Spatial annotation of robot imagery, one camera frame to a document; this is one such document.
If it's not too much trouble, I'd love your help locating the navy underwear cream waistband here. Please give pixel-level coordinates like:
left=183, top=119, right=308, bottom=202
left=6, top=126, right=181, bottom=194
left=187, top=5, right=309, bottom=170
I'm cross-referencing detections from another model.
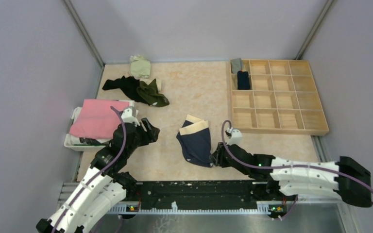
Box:
left=176, top=115, right=213, bottom=167

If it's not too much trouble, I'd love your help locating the navy orange underwear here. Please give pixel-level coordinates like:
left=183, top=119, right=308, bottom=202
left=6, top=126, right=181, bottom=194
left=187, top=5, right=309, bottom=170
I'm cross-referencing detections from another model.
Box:
left=237, top=70, right=251, bottom=90

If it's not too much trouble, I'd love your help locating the grey underwear white waistband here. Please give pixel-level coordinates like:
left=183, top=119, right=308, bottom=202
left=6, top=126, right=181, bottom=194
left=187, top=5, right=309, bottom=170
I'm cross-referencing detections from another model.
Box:
left=230, top=58, right=243, bottom=74

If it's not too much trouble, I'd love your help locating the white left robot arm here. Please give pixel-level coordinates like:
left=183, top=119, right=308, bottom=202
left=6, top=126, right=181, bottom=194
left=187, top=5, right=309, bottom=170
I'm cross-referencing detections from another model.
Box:
left=36, top=118, right=160, bottom=233

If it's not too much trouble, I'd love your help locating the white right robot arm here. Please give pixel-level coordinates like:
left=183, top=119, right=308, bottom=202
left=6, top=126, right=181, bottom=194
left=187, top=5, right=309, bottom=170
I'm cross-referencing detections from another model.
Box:
left=210, top=143, right=373, bottom=208

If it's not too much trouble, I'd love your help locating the dark green underwear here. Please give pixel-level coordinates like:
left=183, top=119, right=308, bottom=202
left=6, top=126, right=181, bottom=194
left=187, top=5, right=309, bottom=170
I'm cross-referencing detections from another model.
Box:
left=136, top=81, right=170, bottom=107

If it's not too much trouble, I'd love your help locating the black underwear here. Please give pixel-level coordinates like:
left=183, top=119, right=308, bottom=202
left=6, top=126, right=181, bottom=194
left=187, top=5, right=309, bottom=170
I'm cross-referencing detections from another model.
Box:
left=102, top=76, right=148, bottom=104

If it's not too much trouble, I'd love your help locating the light green underwear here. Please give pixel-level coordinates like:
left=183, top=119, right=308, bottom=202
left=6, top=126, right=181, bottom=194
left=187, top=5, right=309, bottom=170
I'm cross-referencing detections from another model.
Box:
left=130, top=55, right=151, bottom=78

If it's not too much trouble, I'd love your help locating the pink folded cloth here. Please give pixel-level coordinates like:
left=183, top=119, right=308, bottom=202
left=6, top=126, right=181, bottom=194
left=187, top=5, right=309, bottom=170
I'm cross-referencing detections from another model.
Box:
left=69, top=99, right=130, bottom=139

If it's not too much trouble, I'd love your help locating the white folded cloth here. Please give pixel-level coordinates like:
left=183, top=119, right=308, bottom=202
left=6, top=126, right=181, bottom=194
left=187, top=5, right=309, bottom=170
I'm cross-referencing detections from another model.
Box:
left=64, top=99, right=135, bottom=148

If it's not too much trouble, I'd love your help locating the white perforated plastic basket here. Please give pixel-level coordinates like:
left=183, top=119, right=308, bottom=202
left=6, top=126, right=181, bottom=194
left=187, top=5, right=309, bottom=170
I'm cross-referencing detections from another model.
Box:
left=64, top=107, right=120, bottom=151

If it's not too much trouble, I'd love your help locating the wooden compartment tray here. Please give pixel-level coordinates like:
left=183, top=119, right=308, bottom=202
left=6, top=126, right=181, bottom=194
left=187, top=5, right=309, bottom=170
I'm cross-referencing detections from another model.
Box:
left=228, top=59, right=329, bottom=136

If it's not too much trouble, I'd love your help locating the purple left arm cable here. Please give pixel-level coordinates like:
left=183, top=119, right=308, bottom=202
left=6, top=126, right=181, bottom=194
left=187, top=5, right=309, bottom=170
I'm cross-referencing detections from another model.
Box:
left=50, top=106, right=128, bottom=233

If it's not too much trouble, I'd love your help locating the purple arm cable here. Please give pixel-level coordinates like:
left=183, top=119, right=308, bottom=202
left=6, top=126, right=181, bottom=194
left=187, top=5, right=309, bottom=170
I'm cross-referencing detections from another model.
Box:
left=221, top=120, right=373, bottom=221
left=50, top=106, right=128, bottom=233

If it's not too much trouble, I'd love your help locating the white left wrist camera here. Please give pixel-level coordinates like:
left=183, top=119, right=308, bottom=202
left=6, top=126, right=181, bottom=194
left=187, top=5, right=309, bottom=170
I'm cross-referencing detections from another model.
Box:
left=121, top=106, right=140, bottom=127

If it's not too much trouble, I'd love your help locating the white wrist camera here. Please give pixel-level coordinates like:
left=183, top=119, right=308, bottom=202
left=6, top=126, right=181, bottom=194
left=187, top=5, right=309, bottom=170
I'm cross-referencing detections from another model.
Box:
left=225, top=128, right=243, bottom=146
left=121, top=106, right=140, bottom=127

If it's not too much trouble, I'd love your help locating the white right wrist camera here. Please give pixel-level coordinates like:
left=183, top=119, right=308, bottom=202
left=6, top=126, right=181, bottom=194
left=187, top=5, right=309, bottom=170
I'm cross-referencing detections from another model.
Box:
left=225, top=128, right=243, bottom=146

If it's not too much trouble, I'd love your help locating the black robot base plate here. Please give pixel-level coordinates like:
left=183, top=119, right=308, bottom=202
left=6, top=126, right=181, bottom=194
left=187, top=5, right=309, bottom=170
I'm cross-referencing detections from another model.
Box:
left=122, top=180, right=295, bottom=210

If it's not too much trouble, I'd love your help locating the aluminium frame rail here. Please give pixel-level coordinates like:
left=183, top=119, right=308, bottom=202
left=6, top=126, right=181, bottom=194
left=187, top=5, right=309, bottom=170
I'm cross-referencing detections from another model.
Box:
left=50, top=182, right=364, bottom=233

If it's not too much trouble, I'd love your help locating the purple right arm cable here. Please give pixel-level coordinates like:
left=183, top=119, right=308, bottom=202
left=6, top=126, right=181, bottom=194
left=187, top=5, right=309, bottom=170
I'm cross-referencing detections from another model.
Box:
left=221, top=120, right=373, bottom=221

